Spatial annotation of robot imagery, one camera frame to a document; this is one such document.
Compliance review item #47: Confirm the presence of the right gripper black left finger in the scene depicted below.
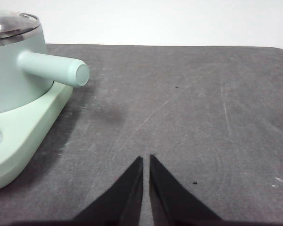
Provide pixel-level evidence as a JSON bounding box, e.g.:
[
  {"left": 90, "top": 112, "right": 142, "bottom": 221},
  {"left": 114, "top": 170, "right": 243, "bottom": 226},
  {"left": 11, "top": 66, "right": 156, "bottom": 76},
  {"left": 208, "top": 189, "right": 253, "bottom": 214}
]
[{"left": 73, "top": 155, "right": 144, "bottom": 221}]

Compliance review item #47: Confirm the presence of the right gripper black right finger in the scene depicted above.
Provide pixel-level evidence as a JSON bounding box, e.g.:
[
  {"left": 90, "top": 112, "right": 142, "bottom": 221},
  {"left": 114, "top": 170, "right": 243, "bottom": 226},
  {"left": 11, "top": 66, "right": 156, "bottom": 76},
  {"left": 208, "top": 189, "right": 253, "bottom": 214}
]
[{"left": 149, "top": 153, "right": 225, "bottom": 221}]

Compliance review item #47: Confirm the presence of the glass lid with green knob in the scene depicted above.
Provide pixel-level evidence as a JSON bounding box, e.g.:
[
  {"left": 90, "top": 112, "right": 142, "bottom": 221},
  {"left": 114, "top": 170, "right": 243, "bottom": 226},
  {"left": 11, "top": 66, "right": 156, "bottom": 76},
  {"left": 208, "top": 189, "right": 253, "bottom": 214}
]
[{"left": 0, "top": 9, "right": 41, "bottom": 41}]

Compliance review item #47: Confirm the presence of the mint green breakfast machine base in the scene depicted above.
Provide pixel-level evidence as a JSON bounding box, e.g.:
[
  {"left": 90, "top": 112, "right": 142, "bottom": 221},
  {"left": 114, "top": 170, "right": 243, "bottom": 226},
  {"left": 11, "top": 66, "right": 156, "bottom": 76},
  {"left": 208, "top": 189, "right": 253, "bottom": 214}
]
[{"left": 0, "top": 82, "right": 74, "bottom": 193}]

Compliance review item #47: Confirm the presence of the mint green handled pot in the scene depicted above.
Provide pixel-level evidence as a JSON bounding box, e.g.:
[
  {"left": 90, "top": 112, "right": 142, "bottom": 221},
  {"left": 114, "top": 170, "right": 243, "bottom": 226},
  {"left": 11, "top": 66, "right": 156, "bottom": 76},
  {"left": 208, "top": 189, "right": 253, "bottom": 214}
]
[{"left": 0, "top": 20, "right": 90, "bottom": 116}]

